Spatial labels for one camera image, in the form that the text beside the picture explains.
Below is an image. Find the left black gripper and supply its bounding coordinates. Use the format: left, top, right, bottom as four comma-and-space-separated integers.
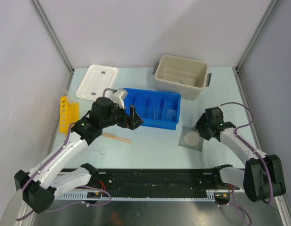
101, 101, 144, 130

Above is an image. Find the wire gauze with ceramic centre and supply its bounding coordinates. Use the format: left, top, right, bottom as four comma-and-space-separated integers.
178, 126, 204, 151

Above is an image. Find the wooden test tube clamp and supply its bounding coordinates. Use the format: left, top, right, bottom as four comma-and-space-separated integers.
102, 133, 132, 144

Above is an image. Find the clear glass test tube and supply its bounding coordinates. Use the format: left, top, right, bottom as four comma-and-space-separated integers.
63, 88, 74, 104

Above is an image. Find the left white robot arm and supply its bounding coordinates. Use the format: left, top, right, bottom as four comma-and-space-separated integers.
14, 97, 144, 213

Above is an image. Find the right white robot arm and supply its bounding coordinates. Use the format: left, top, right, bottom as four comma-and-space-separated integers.
194, 107, 286, 202

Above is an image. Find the blue divided plastic tray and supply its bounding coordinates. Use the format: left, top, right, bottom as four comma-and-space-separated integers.
124, 88, 181, 130

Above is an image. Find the beige plastic storage bin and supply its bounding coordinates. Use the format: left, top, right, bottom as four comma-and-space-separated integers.
152, 55, 212, 100

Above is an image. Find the white plastic bin lid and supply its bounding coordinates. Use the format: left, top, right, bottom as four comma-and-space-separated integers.
76, 64, 119, 101

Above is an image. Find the yellow test tube rack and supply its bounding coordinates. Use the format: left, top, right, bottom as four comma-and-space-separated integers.
59, 96, 79, 134

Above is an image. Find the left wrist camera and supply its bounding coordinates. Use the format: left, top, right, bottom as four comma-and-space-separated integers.
110, 89, 128, 109

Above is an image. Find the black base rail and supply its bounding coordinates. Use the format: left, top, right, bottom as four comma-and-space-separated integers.
60, 168, 233, 198

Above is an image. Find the white slotted cable duct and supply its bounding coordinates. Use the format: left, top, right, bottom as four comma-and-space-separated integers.
55, 189, 233, 202

